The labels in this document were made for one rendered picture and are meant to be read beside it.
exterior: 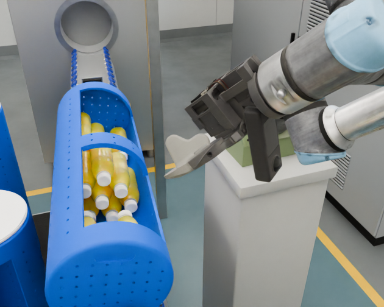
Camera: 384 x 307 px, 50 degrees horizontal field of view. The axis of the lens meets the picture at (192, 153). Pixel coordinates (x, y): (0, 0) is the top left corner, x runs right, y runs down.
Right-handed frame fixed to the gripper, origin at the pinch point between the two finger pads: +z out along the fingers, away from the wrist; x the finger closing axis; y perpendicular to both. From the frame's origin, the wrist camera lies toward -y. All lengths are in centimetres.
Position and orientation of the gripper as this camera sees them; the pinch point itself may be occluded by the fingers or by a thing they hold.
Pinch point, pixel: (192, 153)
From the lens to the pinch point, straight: 67.7
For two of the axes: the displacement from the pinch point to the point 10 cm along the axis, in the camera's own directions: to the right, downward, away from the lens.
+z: -6.0, 3.3, 7.3
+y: -6.3, -7.5, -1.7
